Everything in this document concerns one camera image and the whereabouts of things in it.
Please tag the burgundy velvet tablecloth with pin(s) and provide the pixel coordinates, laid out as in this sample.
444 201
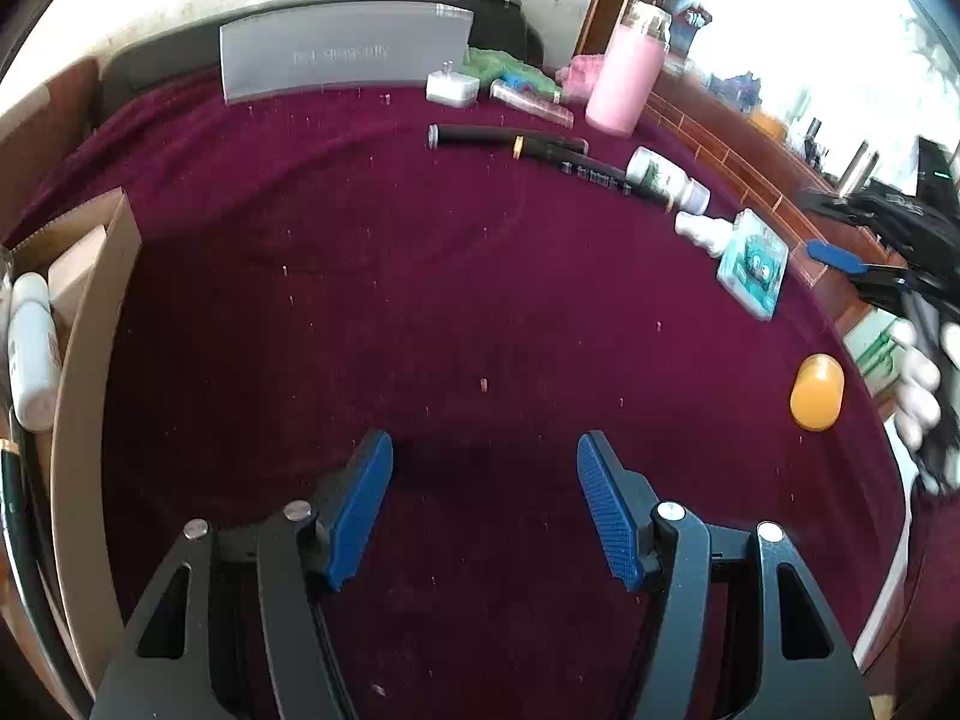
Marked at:
375 277

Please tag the brown carton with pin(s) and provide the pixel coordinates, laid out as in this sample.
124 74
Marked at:
75 270

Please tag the person's right hand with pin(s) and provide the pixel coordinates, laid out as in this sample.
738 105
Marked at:
919 390

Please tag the black marker silver cap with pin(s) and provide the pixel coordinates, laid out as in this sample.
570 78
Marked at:
472 136

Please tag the black pen gold trim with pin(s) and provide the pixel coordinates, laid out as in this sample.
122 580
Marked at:
11 480

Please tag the pink cloth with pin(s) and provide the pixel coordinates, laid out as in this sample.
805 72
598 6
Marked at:
581 75

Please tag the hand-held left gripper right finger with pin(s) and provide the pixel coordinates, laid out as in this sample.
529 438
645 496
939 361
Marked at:
611 517

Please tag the white bottle green label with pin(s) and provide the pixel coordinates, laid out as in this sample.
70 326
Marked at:
667 180

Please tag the pink thermos bottle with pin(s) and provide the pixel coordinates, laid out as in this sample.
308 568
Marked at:
626 71

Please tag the clear plastic tube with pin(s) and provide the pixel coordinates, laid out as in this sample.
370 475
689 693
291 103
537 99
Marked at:
532 101

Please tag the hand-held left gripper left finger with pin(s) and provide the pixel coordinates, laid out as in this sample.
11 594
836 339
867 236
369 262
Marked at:
360 510

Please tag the wooden brick-pattern headboard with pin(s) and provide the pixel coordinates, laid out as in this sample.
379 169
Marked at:
750 165

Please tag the white charger plug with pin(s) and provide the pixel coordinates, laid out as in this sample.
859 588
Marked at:
452 88

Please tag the steel thermos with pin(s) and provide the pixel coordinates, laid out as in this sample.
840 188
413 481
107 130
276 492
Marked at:
855 169

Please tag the white plastic bottle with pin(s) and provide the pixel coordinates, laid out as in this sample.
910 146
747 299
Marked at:
30 291
34 367

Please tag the white green printed box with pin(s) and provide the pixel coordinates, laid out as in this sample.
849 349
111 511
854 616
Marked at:
874 352

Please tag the black marker olive cap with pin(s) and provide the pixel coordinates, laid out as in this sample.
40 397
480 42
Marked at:
600 175

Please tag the cardboard box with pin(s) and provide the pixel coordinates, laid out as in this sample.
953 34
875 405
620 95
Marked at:
82 427

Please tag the yellow jar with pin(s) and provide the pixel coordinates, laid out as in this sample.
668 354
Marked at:
817 392

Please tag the teal cartoon tissue pack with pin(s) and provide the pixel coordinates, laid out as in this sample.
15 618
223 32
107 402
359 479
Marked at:
754 262

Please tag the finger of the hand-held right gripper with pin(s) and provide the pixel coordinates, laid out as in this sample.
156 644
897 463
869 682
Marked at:
829 253
840 204

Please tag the small blue object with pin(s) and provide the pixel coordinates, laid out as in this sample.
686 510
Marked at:
517 81

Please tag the green cloth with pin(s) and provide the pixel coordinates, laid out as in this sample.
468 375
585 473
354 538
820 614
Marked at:
502 64

